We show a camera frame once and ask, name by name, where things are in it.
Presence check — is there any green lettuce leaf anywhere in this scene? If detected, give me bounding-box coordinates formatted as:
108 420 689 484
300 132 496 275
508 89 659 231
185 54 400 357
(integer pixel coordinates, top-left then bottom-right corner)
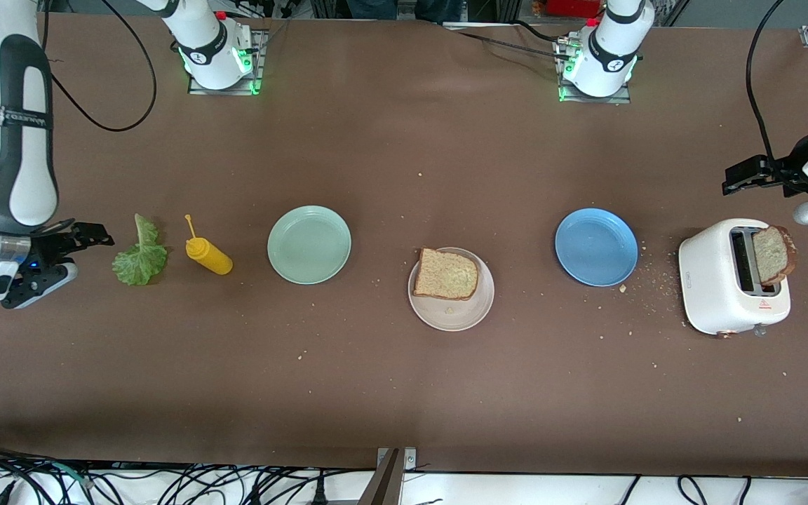
111 213 169 287

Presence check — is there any yellow mustard squeeze bottle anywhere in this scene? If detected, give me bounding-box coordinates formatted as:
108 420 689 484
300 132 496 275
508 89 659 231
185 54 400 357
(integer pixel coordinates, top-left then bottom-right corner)
184 214 234 276

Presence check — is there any brown bread slice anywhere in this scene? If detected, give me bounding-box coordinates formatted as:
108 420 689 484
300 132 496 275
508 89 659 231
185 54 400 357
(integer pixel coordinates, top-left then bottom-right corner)
412 247 480 302
752 224 798 285

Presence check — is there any blue plate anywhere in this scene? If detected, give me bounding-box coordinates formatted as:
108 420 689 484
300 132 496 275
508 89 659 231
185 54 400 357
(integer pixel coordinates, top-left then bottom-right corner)
554 208 639 288

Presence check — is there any pale green plate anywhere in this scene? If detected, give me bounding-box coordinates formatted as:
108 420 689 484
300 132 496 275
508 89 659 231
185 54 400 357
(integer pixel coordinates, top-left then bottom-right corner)
267 205 353 285

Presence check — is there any beige plate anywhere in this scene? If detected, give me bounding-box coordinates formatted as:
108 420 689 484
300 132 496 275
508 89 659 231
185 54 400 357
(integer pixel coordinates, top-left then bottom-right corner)
407 247 496 332

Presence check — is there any white toaster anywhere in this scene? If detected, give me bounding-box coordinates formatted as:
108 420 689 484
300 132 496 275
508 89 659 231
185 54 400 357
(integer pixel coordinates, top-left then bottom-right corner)
678 217 793 339

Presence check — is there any red box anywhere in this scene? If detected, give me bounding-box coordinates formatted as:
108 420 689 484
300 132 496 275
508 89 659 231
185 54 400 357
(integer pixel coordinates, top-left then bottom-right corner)
543 0 602 19

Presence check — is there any person in blue jeans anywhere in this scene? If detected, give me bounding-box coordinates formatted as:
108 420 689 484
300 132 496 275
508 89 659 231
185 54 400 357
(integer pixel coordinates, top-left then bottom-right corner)
346 0 466 22

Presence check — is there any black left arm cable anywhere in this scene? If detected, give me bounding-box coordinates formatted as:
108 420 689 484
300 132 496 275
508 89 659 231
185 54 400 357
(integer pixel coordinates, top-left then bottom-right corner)
745 0 787 163

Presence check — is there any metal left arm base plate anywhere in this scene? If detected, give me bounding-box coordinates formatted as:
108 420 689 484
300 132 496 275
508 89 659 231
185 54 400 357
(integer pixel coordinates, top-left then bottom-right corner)
557 35 633 105

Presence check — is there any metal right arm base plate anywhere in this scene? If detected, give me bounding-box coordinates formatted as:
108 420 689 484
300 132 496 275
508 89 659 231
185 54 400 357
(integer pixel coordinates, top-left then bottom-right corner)
188 28 269 96

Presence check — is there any black base power cable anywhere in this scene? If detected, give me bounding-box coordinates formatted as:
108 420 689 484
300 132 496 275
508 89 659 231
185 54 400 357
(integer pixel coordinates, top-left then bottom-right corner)
457 20 573 60

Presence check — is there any black cable tangle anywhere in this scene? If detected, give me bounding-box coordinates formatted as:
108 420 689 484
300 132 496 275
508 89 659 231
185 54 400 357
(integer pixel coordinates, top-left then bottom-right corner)
0 440 359 505

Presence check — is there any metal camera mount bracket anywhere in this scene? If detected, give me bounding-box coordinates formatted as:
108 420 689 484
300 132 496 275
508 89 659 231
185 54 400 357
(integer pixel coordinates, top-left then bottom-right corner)
357 446 419 505

